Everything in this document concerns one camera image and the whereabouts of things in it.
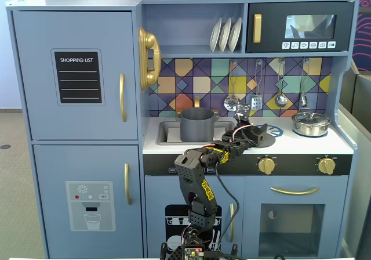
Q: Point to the gold toy phone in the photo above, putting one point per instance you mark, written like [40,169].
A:
[149,57]

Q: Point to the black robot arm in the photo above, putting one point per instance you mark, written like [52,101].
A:
[191,173]

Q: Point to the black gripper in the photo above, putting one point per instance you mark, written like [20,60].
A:
[254,134]

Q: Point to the gold faucet knob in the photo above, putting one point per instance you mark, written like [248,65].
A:
[178,115]
[216,114]

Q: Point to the metal skimmer spoon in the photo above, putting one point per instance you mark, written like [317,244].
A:
[230,103]

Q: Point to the motor controller board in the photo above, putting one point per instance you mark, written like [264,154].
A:
[192,252]

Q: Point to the gray cylindrical pot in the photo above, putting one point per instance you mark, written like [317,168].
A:
[197,126]

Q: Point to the round dark floor cover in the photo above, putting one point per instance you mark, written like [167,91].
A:
[5,147]

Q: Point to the white plate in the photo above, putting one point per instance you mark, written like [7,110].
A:
[235,33]
[214,36]
[225,35]

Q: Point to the blue toy kitchen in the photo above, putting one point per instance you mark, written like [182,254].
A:
[81,120]

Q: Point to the metal slotted spatula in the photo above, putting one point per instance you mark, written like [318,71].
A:
[256,103]

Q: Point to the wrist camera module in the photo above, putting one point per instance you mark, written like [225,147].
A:
[243,110]

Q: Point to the gray sink basin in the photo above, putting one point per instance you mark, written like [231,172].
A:
[223,126]

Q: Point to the gray round pot lid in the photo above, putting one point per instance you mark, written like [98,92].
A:
[270,141]

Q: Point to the metal ladle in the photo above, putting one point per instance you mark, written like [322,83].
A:
[281,100]

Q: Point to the gold stove knob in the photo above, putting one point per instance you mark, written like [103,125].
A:
[266,165]
[327,165]

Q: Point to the shiny steel pot lid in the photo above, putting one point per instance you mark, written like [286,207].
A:
[310,116]

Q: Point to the gold faucet spout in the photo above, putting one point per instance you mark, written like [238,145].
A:
[197,101]

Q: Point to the hanging silver whisk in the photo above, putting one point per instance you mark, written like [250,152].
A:
[303,100]

